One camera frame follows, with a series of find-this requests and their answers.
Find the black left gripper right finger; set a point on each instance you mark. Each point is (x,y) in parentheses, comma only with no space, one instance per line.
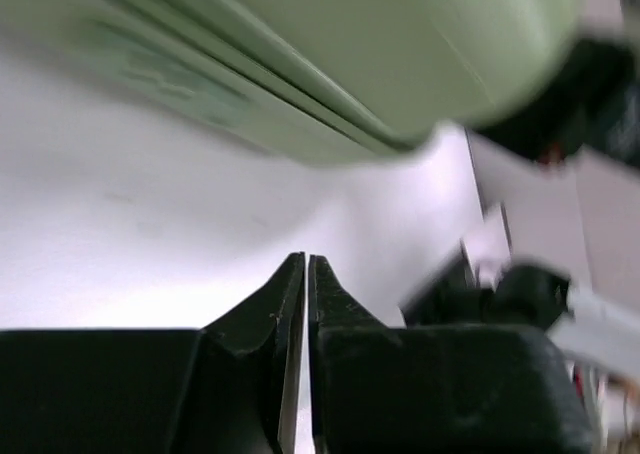
(453,388)

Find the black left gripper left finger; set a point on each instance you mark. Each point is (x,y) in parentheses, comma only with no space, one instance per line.
(229,387)

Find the green hard-shell suitcase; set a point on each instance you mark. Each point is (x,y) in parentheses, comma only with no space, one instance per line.
(323,82)

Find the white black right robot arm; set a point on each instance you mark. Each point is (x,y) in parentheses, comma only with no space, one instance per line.
(520,256)

